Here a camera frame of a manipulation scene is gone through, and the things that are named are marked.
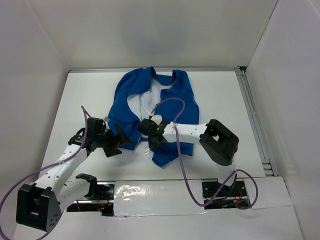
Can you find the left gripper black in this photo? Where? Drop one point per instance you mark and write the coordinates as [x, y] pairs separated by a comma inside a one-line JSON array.
[[111, 150]]

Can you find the silver tape patch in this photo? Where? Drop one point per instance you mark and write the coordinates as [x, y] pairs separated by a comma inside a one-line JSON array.
[[153, 198]]

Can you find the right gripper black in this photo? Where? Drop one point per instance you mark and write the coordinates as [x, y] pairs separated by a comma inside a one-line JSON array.
[[153, 145]]

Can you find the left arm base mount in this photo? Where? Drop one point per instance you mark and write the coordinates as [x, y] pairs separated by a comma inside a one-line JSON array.
[[99, 197]]

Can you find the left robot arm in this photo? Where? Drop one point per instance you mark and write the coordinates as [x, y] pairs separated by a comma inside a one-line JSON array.
[[40, 204]]

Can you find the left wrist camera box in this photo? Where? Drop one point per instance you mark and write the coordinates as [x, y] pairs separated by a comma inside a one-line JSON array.
[[107, 120]]

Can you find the blue zip jacket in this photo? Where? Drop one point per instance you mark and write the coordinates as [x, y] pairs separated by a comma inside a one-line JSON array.
[[143, 91]]

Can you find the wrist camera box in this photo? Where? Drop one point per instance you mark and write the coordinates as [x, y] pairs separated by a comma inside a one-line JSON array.
[[157, 118], [107, 120]]

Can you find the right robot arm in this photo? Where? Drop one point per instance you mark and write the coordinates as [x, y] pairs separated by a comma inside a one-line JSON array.
[[216, 139]]

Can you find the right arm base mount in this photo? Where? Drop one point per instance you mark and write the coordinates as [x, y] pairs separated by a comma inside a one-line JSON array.
[[229, 197]]

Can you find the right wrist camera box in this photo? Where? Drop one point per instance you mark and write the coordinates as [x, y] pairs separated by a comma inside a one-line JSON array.
[[157, 118]]

